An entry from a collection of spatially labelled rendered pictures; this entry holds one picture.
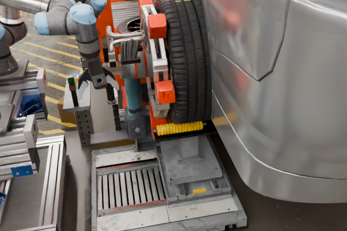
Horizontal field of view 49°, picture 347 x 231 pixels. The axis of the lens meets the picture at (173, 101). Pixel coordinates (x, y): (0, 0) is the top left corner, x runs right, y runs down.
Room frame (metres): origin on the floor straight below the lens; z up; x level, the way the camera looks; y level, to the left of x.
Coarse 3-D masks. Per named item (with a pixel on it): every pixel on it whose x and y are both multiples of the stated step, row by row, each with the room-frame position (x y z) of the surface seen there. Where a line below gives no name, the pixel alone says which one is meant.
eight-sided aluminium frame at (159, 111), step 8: (144, 8) 1.82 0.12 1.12; (152, 8) 1.81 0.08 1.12; (144, 16) 1.75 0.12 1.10; (152, 40) 1.58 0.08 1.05; (160, 40) 1.58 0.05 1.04; (144, 48) 1.99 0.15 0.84; (152, 48) 1.55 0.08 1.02; (160, 48) 1.57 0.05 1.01; (152, 56) 1.53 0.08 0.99; (152, 64) 1.52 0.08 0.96; (160, 64) 1.50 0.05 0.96; (152, 96) 1.82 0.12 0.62; (152, 104) 1.74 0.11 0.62; (168, 104) 1.51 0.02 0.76; (160, 112) 1.65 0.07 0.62
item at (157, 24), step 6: (150, 18) 1.57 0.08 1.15; (156, 18) 1.57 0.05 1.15; (162, 18) 1.57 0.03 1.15; (150, 24) 1.54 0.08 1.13; (156, 24) 1.55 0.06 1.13; (162, 24) 1.55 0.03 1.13; (150, 30) 1.54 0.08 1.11; (156, 30) 1.55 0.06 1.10; (162, 30) 1.56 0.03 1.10; (150, 36) 1.57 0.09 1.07; (156, 36) 1.57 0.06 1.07; (162, 36) 1.58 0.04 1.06
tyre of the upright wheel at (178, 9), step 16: (160, 0) 1.79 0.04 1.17; (176, 0) 1.74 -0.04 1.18; (192, 0) 1.75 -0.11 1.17; (176, 16) 1.62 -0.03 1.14; (192, 16) 1.63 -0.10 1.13; (176, 32) 1.56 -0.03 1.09; (192, 32) 1.56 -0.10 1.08; (176, 48) 1.51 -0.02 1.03; (192, 48) 1.52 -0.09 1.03; (208, 48) 1.52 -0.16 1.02; (176, 64) 1.48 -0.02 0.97; (192, 64) 1.48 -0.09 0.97; (208, 64) 1.49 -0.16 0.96; (160, 80) 1.98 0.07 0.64; (176, 80) 1.47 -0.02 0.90; (192, 80) 1.47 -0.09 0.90; (208, 80) 1.48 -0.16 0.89; (176, 96) 1.46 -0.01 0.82; (192, 96) 1.46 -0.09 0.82; (208, 96) 1.48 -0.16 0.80; (176, 112) 1.49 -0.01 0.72; (192, 112) 1.49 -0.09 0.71; (208, 112) 1.51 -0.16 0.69
